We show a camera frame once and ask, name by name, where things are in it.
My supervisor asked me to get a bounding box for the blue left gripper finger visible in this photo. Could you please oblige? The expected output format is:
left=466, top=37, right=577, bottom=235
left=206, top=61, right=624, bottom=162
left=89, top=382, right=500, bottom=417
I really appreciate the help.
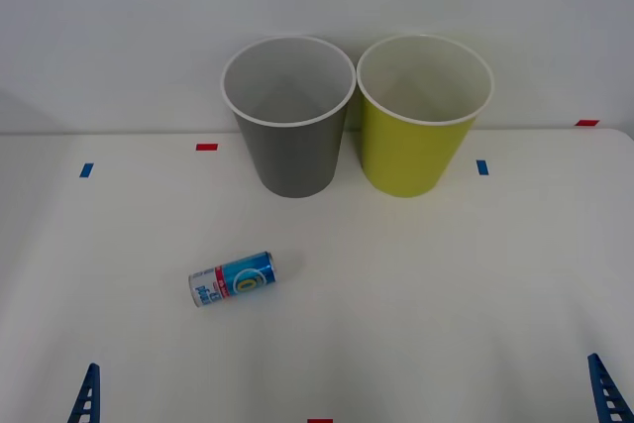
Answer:
left=66, top=362, right=101, bottom=423

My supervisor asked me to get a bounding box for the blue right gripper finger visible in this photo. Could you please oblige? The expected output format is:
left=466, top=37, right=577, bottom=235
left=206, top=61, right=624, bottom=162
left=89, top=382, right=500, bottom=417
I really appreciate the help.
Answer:
left=586, top=353, right=634, bottom=423

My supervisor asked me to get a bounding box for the blue and white drink can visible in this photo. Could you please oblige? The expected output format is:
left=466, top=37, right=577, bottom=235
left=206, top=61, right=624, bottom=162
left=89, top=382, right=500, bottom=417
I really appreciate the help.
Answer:
left=187, top=250, right=277, bottom=309

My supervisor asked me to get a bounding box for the yellow-green plastic waste bin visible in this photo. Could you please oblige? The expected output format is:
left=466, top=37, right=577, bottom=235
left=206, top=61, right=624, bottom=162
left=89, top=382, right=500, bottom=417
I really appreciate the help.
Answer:
left=356, top=33, right=496, bottom=198

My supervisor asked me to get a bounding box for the grey plastic waste bin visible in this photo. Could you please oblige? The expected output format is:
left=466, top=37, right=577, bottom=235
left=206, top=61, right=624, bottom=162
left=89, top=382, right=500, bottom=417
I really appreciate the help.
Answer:
left=220, top=35, right=358, bottom=199

